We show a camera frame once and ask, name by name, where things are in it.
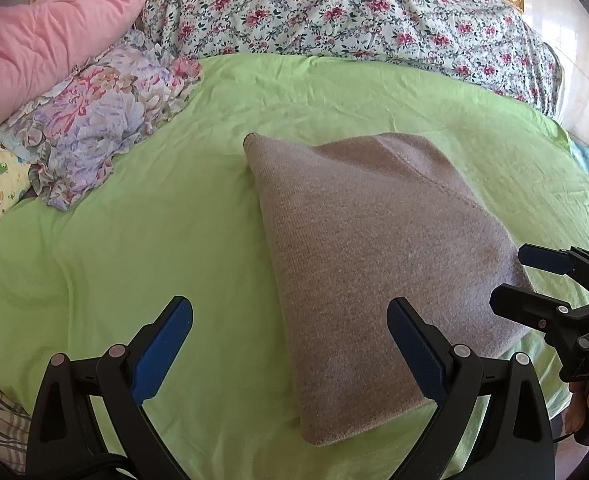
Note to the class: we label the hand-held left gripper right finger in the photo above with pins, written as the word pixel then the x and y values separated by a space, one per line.
pixel 419 350

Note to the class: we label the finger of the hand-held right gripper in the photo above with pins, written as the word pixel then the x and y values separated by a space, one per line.
pixel 542 258
pixel 524 305

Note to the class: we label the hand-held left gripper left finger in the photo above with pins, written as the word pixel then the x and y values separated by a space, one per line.
pixel 164 350

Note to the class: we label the beige knit sweater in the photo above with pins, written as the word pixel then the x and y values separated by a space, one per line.
pixel 374 270

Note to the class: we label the light green bed sheet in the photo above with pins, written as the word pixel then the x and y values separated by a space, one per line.
pixel 149 250

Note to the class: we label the pastel floral ruffled pillow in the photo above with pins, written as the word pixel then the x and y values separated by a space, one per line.
pixel 104 115

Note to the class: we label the red floral white quilt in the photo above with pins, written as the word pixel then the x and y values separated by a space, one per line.
pixel 349 10

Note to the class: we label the pink quilt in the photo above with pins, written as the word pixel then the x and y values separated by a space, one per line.
pixel 49 35

